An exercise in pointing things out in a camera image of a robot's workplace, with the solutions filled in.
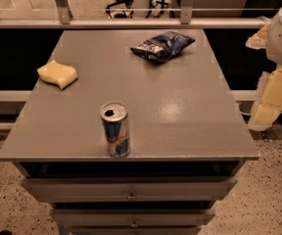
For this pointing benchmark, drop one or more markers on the blue silver energy drink can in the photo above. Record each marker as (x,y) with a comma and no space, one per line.
(114,117)

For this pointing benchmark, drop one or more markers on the lower grey drawer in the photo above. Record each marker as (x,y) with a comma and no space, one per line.
(132,218)

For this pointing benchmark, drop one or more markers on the grey drawer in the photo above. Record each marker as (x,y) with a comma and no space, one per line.
(86,190)
(132,218)

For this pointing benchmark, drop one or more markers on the upper grey drawer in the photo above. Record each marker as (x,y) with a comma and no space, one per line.
(86,190)

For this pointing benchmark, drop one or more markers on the blue chip bag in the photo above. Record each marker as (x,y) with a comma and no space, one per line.
(163,47)

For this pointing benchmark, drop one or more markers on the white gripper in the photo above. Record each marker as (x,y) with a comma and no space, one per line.
(268,106)

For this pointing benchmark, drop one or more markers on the metal glass railing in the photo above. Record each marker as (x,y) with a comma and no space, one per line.
(86,14)

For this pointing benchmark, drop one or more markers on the black office chair base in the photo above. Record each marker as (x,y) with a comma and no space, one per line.
(120,9)

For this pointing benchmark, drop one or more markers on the yellow sponge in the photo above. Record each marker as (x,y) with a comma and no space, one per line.
(56,73)

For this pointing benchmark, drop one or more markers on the grey drawer cabinet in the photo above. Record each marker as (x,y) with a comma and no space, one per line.
(132,147)

